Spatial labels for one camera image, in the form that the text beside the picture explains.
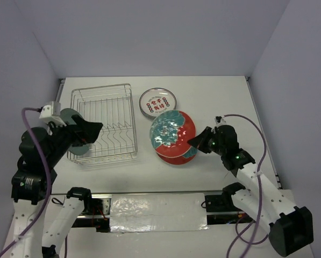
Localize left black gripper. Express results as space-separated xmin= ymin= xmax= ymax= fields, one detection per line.
xmin=45 ymin=113 xmax=103 ymax=165

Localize white plate red characters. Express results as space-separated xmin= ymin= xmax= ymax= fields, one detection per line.
xmin=139 ymin=88 xmax=177 ymax=120

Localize purple cable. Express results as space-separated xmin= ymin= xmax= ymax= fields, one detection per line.
xmin=224 ymin=113 xmax=271 ymax=258
xmin=0 ymin=107 xmax=69 ymax=258

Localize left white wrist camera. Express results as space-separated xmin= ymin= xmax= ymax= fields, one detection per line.
xmin=39 ymin=101 xmax=67 ymax=126

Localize red and teal floral plate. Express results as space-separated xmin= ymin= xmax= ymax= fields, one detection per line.
xmin=149 ymin=110 xmax=197 ymax=159

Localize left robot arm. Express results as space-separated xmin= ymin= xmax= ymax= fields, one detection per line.
xmin=0 ymin=114 xmax=103 ymax=257

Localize black metal base rail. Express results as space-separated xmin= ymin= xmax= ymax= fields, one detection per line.
xmin=52 ymin=191 xmax=258 ymax=232

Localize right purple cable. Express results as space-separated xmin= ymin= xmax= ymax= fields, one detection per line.
xmin=224 ymin=113 xmax=271 ymax=258

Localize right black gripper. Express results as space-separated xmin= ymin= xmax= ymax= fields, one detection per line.
xmin=187 ymin=126 xmax=226 ymax=156

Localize metal wire dish rack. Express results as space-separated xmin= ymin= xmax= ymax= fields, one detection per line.
xmin=67 ymin=83 xmax=138 ymax=165

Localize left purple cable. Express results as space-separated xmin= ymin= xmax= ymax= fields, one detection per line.
xmin=0 ymin=107 xmax=69 ymax=258

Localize silver foil tape patch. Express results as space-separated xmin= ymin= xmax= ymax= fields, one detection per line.
xmin=109 ymin=193 xmax=208 ymax=233

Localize dark green plate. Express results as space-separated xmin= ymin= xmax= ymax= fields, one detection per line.
xmin=60 ymin=108 xmax=89 ymax=156

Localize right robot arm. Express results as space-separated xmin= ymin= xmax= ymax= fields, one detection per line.
xmin=188 ymin=125 xmax=314 ymax=257

